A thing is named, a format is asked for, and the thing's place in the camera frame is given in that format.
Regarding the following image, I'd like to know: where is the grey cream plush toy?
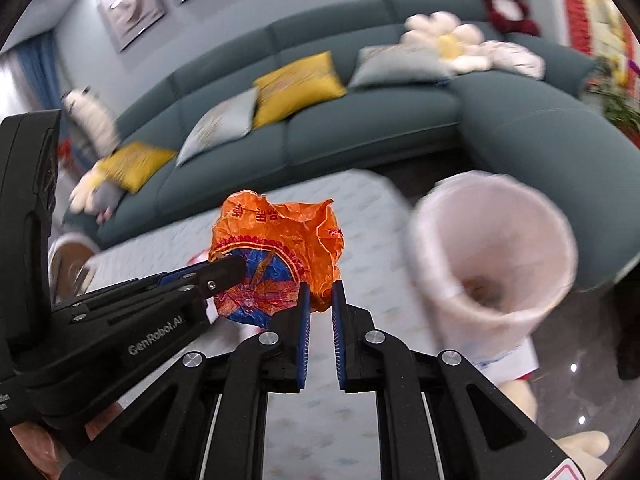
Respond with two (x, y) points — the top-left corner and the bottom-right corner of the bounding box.
(67, 165), (126, 223)

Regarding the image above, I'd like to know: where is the white lined waste bin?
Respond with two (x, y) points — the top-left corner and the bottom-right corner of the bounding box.
(405, 170), (578, 387)

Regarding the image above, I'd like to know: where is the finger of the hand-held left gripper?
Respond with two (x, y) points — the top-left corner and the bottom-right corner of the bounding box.
(151, 260), (213, 286)
(50, 257), (247, 312)

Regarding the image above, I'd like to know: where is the round white brown object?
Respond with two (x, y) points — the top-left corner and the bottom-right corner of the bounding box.
(47, 237), (101, 307)

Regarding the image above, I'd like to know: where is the blue curtain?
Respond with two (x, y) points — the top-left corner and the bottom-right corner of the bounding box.
(0, 30), (63, 121)

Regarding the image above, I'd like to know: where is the white fluffy plush toy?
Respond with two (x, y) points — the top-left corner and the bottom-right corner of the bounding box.
(62, 87), (121, 153)

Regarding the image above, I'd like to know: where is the floral tablecloth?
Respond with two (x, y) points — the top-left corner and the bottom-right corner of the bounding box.
(47, 169), (441, 480)

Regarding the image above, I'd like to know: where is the pale blue embroidered pillow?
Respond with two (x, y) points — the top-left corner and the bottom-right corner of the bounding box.
(176, 87), (261, 166)

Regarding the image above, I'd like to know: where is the dark object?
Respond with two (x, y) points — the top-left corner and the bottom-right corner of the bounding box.
(617, 280), (640, 381)

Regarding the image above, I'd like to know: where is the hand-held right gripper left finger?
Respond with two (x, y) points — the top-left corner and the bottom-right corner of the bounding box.
(60, 282), (313, 480)

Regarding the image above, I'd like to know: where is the orange plastic bag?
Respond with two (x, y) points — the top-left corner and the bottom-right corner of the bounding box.
(207, 190), (346, 332)

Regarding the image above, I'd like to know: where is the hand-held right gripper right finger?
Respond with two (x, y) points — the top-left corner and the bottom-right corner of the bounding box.
(330, 281), (586, 480)

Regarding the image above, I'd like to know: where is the floral wall panel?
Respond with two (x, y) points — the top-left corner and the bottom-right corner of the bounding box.
(590, 0), (638, 86)

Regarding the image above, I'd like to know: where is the grey blue pillow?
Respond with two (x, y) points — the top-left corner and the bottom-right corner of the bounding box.
(347, 42), (453, 88)

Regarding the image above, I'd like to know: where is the cream flower cushion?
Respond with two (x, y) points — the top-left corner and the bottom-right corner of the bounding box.
(402, 11), (493, 73)

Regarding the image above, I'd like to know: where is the person's left hand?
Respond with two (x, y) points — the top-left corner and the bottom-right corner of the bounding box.
(7, 401), (123, 479)

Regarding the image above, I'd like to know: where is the green potted plant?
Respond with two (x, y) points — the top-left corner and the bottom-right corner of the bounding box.
(602, 60), (640, 147)

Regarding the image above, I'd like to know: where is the teal sofa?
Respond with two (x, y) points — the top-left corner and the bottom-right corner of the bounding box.
(62, 0), (640, 292)

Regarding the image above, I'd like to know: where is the small yellow embroidered pillow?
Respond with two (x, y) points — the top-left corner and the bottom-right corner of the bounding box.
(97, 142), (178, 193)

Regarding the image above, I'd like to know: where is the red paper wall hanging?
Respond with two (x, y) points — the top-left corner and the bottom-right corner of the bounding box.
(550, 0), (601, 53)

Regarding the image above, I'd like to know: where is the large yellow embroidered pillow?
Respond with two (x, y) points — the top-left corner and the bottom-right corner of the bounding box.
(252, 51), (347, 128)

